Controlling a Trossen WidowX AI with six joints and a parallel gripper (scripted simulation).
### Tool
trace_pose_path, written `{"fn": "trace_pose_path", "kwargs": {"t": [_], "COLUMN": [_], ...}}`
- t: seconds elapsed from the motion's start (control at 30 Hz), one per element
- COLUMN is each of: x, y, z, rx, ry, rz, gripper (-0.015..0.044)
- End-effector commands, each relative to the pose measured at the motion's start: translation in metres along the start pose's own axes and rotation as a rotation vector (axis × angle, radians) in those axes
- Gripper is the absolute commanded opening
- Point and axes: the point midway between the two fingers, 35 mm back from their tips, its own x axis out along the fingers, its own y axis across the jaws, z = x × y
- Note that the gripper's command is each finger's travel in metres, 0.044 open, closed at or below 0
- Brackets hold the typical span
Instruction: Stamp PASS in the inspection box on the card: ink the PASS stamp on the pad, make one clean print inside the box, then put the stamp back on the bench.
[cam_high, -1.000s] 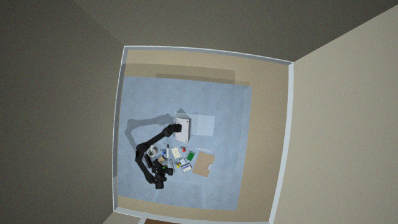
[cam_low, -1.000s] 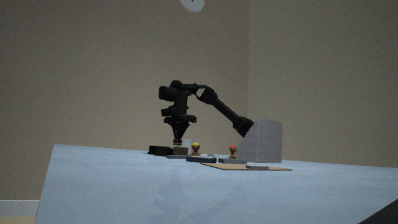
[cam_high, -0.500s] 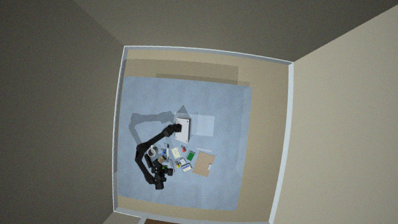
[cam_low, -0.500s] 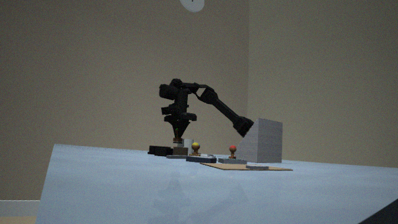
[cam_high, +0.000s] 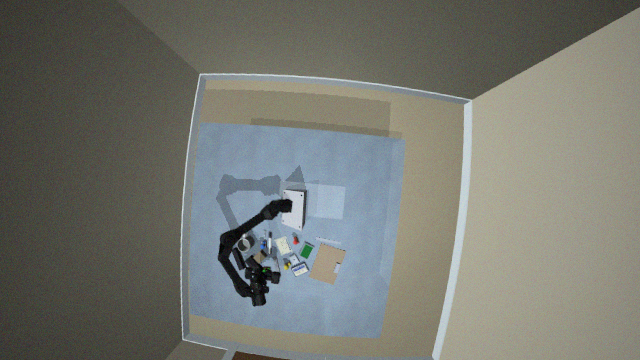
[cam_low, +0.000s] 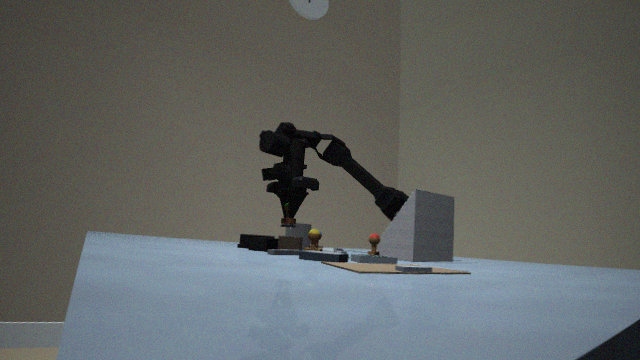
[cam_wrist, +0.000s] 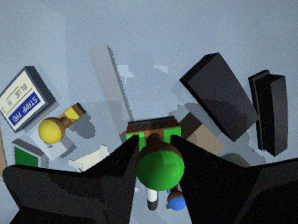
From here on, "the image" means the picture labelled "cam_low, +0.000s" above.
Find blue stamp pad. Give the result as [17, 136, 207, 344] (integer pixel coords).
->
[299, 250, 349, 262]

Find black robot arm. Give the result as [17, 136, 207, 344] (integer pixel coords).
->
[259, 122, 409, 222]

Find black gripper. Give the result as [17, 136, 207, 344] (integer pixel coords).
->
[266, 158, 319, 218]

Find tan box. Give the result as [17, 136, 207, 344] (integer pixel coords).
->
[277, 236, 303, 250]

